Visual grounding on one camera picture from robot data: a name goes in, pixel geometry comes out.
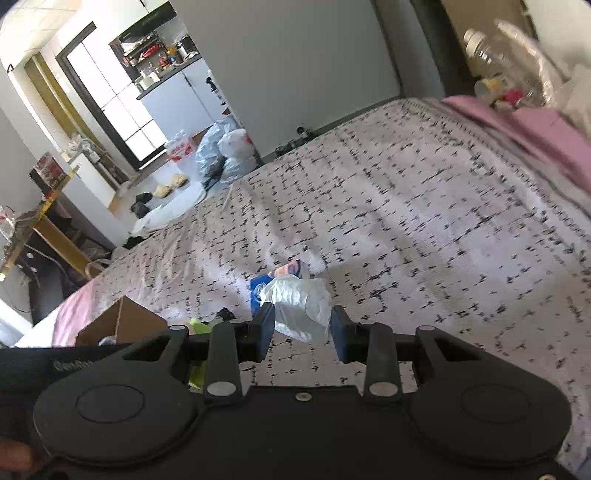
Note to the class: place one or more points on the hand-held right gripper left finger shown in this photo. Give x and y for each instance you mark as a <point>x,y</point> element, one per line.
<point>265,333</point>

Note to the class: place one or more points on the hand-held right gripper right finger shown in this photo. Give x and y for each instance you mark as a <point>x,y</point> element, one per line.
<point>341,340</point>

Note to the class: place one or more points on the small black cloth item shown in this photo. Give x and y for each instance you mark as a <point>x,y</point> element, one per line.
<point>225,314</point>

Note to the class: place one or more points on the white soft bag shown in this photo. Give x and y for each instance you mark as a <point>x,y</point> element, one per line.
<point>300,305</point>

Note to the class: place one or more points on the blue tissue packet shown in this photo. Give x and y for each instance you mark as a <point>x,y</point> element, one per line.
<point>261,287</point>

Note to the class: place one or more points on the orange green melon plush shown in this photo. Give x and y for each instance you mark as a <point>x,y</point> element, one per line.
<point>198,372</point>

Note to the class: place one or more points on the brown cardboard box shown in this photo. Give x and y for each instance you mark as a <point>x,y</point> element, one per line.
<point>134,323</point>

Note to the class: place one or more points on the person's left hand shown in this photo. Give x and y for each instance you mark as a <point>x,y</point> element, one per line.
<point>16,454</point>

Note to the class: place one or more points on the white black printed bedsheet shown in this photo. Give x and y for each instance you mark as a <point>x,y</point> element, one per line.
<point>415,230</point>

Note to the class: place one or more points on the white tote bag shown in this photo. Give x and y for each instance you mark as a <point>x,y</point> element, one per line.
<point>99,267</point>

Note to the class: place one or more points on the yellow legged table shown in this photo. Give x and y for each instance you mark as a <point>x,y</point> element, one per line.
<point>46,235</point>

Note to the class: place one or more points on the white floor cloth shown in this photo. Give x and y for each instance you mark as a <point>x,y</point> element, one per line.
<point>168,210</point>

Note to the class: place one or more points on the black clothes on floor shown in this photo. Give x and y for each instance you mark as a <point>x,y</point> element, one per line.
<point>135,242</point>

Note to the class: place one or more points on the clear water bottle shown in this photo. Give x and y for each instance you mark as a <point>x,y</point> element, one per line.
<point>7,224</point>

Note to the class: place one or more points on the yellow slipper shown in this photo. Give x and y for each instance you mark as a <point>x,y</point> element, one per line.
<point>178,180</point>
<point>161,191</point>

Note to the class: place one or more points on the black slipper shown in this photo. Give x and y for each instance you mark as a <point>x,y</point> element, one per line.
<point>139,210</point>
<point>143,197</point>

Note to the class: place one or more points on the white plastic bag red print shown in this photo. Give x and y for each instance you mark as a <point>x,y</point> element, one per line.
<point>238,157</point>

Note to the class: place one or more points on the grey sneaker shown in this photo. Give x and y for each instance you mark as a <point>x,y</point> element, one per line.
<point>288,146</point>
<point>307,134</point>

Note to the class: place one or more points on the grey plastic bag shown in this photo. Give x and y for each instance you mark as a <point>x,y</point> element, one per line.
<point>210,147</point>

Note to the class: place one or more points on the pack of water bottles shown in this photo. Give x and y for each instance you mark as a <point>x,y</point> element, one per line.
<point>181,146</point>

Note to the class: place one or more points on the red black snack box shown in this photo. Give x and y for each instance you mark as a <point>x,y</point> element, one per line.
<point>51,177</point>

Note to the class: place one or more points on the white kitchen cabinet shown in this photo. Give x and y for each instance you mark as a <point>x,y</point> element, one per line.
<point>184,101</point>

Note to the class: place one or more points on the dark spray bottle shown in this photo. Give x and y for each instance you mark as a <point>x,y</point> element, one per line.
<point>211,86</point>

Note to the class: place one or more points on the black framed glass door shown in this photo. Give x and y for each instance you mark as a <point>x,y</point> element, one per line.
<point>111,110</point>

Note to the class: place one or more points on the kitchen counter clutter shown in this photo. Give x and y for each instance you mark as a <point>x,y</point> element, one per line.
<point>157,55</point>

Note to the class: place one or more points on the black rolled mat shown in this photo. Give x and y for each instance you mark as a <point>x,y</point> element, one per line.
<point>438,46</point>

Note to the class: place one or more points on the clear plastic bottle white cap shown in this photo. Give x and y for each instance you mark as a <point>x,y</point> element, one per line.
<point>485,48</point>

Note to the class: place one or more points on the brown folded board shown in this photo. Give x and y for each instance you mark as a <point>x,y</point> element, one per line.
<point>489,18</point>

